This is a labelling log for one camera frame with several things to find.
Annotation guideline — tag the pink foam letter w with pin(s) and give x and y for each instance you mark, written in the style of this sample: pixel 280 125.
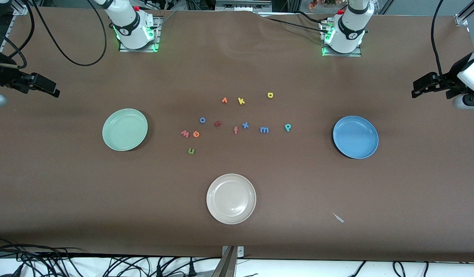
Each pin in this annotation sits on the pink foam letter w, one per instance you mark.
pixel 185 132

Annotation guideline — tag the small white paper scrap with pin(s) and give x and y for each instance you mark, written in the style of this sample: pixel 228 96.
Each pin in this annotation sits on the small white paper scrap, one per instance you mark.
pixel 339 218

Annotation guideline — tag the aluminium frame profile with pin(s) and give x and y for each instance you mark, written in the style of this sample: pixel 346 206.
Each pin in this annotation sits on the aluminium frame profile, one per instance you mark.
pixel 19 9
pixel 466 17

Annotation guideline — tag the black power plug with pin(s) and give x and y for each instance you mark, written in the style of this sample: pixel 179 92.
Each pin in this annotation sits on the black power plug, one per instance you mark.
pixel 159 271
pixel 191 270

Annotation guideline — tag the blue foam letter m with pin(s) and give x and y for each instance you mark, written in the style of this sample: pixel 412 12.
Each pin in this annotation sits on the blue foam letter m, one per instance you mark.
pixel 264 128

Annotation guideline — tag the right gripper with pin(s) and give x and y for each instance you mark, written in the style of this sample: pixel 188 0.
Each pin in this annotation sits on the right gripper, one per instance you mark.
pixel 2 76

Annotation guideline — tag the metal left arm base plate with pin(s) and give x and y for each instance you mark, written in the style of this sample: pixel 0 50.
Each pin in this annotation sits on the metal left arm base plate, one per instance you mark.
pixel 342 55

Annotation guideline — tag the green plate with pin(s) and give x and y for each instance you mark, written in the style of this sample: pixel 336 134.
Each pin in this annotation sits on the green plate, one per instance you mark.
pixel 124 129

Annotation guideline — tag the dark metal mount post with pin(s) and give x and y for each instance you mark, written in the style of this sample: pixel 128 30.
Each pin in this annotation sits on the dark metal mount post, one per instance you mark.
pixel 225 267

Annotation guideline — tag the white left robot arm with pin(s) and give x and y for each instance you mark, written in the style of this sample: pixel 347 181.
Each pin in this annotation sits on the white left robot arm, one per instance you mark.
pixel 350 30

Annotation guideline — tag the beige plate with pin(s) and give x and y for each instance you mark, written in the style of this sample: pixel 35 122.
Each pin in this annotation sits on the beige plate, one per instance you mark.
pixel 231 199

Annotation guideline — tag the blue plate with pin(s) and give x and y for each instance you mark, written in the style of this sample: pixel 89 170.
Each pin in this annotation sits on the blue plate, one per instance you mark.
pixel 355 137

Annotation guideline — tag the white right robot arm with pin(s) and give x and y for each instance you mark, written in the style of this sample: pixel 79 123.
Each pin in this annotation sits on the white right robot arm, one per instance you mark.
pixel 129 23

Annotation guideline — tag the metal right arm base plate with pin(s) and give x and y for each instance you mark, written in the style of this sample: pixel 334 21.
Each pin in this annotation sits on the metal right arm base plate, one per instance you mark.
pixel 157 38

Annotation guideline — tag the silver metal bracket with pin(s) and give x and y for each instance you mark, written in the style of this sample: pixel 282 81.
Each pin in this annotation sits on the silver metal bracket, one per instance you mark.
pixel 241 252

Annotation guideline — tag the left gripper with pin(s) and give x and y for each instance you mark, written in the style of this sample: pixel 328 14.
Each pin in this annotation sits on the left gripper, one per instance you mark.
pixel 447 83

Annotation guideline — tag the yellow foam letter k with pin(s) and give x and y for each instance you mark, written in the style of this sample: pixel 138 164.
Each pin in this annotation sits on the yellow foam letter k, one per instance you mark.
pixel 239 101

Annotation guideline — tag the brown table cover sheet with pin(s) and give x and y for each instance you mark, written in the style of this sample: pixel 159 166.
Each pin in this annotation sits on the brown table cover sheet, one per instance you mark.
pixel 237 57

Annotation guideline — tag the teal foam letter p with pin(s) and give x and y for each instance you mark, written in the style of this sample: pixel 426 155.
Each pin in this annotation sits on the teal foam letter p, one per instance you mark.
pixel 286 128

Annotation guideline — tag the grey metal box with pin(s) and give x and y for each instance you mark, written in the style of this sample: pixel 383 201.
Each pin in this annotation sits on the grey metal box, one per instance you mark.
pixel 242 5

